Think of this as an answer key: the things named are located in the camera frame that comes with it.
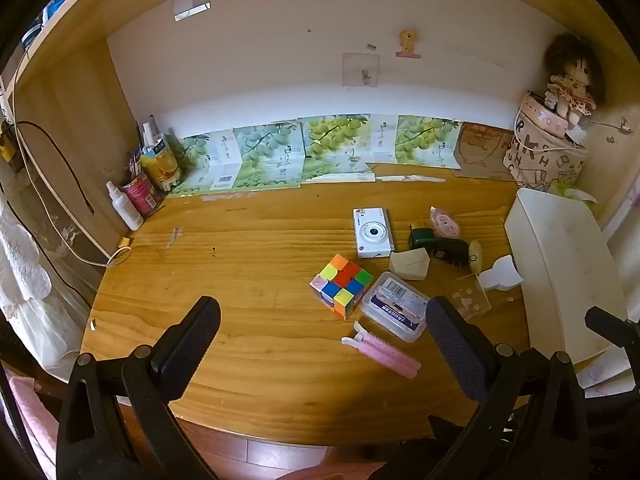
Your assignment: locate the white plastic piece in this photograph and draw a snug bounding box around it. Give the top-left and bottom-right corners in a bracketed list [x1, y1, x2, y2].
[477, 255, 523, 292]

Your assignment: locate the wooden desk hutch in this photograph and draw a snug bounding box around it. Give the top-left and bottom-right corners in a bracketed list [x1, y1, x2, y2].
[0, 0, 640, 261]

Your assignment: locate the long white cable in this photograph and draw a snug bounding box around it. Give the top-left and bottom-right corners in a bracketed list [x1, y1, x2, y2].
[15, 125, 132, 267]

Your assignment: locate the white plastic tray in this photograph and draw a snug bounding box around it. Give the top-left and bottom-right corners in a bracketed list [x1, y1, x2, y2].
[504, 187, 630, 366]

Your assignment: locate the thin white cable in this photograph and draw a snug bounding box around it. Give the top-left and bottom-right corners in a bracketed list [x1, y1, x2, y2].
[590, 116, 633, 134]

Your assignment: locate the red can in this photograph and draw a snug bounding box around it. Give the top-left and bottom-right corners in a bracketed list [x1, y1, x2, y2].
[120, 170, 161, 218]

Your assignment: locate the multicoloured puzzle cube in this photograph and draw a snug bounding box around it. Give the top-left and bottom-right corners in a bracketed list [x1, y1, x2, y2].
[309, 253, 375, 321]

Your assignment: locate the slim white bottle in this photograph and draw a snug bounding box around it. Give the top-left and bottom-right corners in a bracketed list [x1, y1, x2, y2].
[141, 115, 161, 156]

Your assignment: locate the pink spotted device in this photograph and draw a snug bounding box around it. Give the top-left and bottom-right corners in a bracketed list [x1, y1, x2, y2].
[520, 91, 571, 133]

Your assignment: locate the yellow bear wall sticker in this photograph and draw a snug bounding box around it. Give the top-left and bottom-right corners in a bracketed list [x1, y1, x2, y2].
[396, 29, 422, 58]

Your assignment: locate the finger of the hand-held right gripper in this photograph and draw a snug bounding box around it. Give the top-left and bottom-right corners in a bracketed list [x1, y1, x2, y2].
[584, 305, 640, 351]

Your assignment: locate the white digital timer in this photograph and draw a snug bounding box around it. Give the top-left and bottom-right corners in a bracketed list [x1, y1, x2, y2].
[352, 207, 395, 259]

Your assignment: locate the clear labelled plastic box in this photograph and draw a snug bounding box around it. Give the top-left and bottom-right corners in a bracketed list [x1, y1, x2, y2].
[360, 271, 430, 344]

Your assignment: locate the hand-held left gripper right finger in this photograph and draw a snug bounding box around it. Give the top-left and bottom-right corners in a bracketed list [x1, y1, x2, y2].
[424, 296, 591, 480]

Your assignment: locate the printed fabric bag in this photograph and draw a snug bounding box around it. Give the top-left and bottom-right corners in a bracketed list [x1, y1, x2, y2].
[502, 110, 588, 193]

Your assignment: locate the yellow black device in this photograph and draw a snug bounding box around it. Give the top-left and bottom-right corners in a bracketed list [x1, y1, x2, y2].
[0, 120, 22, 173]

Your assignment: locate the white looped cable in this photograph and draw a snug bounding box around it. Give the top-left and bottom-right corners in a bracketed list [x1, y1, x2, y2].
[513, 110, 576, 153]

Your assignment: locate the brown haired rag doll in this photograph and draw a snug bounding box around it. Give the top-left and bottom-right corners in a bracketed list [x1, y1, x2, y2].
[542, 32, 603, 128]

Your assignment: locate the black cable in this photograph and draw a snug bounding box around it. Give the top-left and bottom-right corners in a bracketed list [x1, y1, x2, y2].
[12, 120, 96, 216]

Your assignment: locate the green perfume bottle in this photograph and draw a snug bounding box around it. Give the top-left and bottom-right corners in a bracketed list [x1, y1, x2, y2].
[407, 220, 436, 251]

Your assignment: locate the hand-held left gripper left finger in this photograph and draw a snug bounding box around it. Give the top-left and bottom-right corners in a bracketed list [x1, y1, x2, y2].
[56, 296, 222, 480]

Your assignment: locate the white lace curtain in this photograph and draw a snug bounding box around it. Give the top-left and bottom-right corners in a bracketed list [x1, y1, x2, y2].
[0, 200, 96, 376]

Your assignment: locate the cat print cardboard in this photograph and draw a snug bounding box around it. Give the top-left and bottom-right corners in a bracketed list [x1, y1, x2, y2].
[452, 121, 518, 181]

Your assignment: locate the pink chair cushion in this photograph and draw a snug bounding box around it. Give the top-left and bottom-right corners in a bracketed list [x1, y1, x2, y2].
[7, 375, 58, 466]

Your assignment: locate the white spray bottle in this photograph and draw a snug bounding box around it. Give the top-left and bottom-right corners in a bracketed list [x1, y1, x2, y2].
[105, 181, 145, 232]

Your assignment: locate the green tissue pack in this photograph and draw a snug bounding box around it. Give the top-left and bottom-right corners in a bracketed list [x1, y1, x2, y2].
[550, 180, 598, 211]

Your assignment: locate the square pink wall note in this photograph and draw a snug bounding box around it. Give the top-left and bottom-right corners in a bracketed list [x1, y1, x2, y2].
[341, 52, 380, 90]

